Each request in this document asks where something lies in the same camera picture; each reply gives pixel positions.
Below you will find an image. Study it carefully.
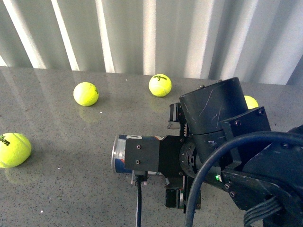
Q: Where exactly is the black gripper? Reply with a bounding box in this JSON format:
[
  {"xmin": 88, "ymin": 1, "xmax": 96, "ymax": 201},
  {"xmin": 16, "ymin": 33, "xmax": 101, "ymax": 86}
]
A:
[{"xmin": 160, "ymin": 103, "xmax": 200, "ymax": 210}]

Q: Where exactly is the Wilson tennis ball can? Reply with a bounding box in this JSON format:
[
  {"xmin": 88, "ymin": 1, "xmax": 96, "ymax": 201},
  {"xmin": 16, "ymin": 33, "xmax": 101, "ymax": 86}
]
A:
[{"xmin": 111, "ymin": 134, "xmax": 163, "ymax": 175}]

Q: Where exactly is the far Wilson tennis ball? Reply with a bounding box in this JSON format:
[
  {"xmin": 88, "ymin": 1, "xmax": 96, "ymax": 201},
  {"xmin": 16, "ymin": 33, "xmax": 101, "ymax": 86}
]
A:
[{"xmin": 149, "ymin": 74, "xmax": 172, "ymax": 97}]

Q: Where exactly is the wilson tennis ball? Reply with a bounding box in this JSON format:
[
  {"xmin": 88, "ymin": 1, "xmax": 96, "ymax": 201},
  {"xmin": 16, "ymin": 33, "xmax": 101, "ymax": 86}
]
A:
[
  {"xmin": 149, "ymin": 74, "xmax": 172, "ymax": 97},
  {"xmin": 0, "ymin": 133, "xmax": 32, "ymax": 168}
]

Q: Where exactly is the rightmost tennis ball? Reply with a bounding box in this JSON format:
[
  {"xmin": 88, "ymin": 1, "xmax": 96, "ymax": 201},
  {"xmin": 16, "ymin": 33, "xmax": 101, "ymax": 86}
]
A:
[{"xmin": 244, "ymin": 95, "xmax": 259, "ymax": 109}]

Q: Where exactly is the middle plain tennis ball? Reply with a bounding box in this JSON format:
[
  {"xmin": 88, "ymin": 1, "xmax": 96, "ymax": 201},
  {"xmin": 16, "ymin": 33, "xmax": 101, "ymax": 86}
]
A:
[{"xmin": 73, "ymin": 82, "xmax": 99, "ymax": 106}]

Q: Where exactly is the near Wilson tennis ball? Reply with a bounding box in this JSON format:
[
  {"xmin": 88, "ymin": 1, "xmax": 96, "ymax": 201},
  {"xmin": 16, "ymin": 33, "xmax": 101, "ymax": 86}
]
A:
[{"xmin": 0, "ymin": 133, "xmax": 32, "ymax": 168}]

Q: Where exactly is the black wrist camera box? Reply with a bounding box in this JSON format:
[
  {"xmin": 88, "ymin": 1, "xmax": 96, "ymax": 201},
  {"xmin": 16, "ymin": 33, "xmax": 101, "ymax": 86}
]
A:
[{"xmin": 124, "ymin": 135, "xmax": 160, "ymax": 184}]

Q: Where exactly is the black camera cable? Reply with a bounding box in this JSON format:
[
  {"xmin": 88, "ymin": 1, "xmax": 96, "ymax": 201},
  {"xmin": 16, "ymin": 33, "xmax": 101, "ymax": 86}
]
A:
[{"xmin": 135, "ymin": 182, "xmax": 143, "ymax": 227}]

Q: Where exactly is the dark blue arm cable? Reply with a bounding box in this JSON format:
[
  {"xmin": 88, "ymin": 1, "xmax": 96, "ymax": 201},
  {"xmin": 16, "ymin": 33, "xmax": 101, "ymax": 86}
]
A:
[{"xmin": 184, "ymin": 131, "xmax": 303, "ymax": 227}]

